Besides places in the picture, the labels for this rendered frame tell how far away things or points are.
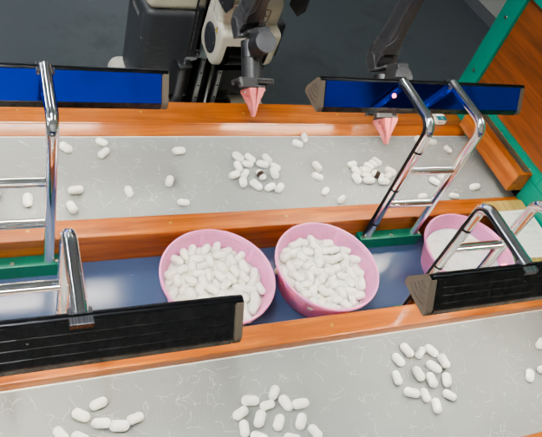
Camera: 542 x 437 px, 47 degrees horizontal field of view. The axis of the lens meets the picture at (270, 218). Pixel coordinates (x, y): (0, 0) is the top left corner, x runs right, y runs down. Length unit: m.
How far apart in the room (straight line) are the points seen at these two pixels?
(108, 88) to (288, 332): 0.63
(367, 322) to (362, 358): 0.08
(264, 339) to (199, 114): 0.73
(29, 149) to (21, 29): 1.80
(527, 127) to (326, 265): 0.82
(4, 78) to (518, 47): 1.48
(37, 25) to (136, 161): 1.88
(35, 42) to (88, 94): 2.03
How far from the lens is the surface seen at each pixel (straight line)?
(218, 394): 1.29
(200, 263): 1.45
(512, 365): 1.65
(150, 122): 1.73
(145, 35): 2.41
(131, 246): 1.48
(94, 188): 1.57
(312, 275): 1.52
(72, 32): 3.42
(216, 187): 1.63
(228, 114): 1.83
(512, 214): 1.96
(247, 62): 1.72
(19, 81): 1.28
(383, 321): 1.49
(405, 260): 1.77
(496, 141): 2.05
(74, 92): 1.29
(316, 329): 1.40
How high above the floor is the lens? 1.87
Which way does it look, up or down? 45 degrees down
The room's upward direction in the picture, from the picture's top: 23 degrees clockwise
